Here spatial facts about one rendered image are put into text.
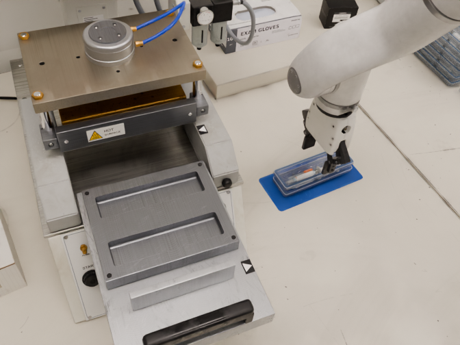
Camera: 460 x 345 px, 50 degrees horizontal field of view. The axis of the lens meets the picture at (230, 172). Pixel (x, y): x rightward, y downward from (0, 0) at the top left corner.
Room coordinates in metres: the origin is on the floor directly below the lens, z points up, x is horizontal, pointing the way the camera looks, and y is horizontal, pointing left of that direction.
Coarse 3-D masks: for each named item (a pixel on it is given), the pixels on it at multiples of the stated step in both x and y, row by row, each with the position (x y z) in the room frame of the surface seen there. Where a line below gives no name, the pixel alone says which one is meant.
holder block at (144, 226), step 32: (96, 192) 0.44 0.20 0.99; (128, 192) 0.46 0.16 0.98; (160, 192) 0.47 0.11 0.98; (192, 192) 0.48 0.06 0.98; (96, 224) 0.39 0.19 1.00; (128, 224) 0.39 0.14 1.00; (160, 224) 0.40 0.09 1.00; (192, 224) 0.42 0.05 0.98; (224, 224) 0.41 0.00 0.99; (128, 256) 0.35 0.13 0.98; (160, 256) 0.35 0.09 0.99; (192, 256) 0.35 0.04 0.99
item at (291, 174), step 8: (304, 160) 0.74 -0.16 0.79; (312, 160) 0.74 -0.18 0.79; (320, 160) 0.74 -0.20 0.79; (352, 160) 0.75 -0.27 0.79; (280, 168) 0.70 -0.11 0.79; (288, 168) 0.71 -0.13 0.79; (296, 168) 0.71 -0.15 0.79; (304, 168) 0.71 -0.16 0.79; (312, 168) 0.71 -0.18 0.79; (320, 168) 0.72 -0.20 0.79; (336, 168) 0.72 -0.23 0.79; (280, 176) 0.68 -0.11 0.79; (288, 176) 0.69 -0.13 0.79; (296, 176) 0.69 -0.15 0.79; (304, 176) 0.69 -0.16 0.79; (312, 176) 0.69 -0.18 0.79; (288, 184) 0.66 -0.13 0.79
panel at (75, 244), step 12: (228, 192) 0.53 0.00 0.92; (228, 204) 0.52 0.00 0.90; (72, 240) 0.40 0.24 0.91; (84, 240) 0.41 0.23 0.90; (72, 252) 0.39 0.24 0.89; (84, 252) 0.39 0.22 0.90; (72, 264) 0.38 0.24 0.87; (84, 264) 0.39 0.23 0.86; (84, 276) 0.37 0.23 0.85; (84, 288) 0.36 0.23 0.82; (96, 288) 0.37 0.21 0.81; (84, 300) 0.35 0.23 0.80; (96, 300) 0.36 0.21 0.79; (84, 312) 0.34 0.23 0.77; (96, 312) 0.34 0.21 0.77
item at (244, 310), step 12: (216, 312) 0.27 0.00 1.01; (228, 312) 0.27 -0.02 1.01; (240, 312) 0.27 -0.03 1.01; (252, 312) 0.27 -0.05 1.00; (180, 324) 0.24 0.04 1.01; (192, 324) 0.24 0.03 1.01; (204, 324) 0.25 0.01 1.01; (216, 324) 0.25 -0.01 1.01; (228, 324) 0.26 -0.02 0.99; (144, 336) 0.22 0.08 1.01; (156, 336) 0.22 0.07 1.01; (168, 336) 0.23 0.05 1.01; (180, 336) 0.23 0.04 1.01; (192, 336) 0.24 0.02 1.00
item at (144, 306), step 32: (96, 256) 0.35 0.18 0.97; (224, 256) 0.37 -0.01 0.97; (128, 288) 0.30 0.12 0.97; (160, 288) 0.29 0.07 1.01; (192, 288) 0.31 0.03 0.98; (224, 288) 0.32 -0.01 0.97; (256, 288) 0.33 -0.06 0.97; (128, 320) 0.26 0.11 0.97; (160, 320) 0.26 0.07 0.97; (256, 320) 0.28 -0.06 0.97
